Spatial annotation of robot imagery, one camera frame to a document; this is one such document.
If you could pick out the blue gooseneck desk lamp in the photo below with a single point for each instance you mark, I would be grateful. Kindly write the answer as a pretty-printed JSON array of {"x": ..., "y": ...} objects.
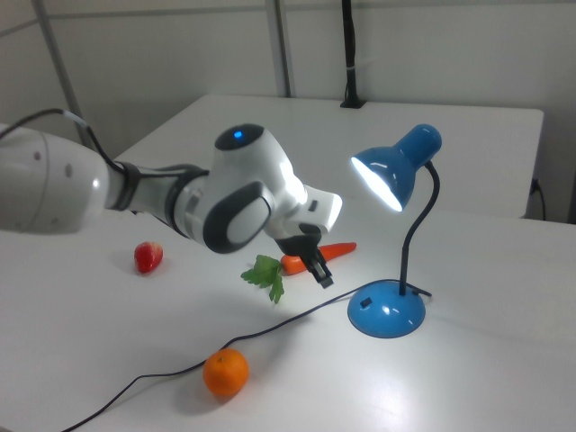
[{"x": 387, "y": 315}]

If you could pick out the grey partition post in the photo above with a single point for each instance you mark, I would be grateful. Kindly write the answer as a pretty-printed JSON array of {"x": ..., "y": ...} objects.
[
  {"x": 60, "y": 63},
  {"x": 283, "y": 45}
]

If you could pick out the red toy strawberry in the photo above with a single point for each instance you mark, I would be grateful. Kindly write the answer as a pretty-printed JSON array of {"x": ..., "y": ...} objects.
[{"x": 147, "y": 257}]

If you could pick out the black clamped camera pole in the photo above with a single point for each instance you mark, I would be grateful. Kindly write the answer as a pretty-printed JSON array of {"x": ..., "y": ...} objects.
[{"x": 350, "y": 54}]

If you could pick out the orange toy mandarin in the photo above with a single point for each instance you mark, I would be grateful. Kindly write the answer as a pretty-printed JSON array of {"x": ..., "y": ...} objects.
[{"x": 226, "y": 372}]

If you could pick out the toy carrot with green leaves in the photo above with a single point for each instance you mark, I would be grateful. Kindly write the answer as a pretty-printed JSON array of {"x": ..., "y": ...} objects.
[{"x": 338, "y": 249}]

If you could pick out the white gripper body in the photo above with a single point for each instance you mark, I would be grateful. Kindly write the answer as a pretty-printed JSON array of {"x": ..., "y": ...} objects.
[{"x": 321, "y": 209}]

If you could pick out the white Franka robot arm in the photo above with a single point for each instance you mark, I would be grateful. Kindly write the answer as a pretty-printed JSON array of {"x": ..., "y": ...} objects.
[{"x": 243, "y": 189}]

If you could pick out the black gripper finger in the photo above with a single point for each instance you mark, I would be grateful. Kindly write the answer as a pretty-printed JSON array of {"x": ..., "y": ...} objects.
[
  {"x": 320, "y": 270},
  {"x": 294, "y": 245}
]

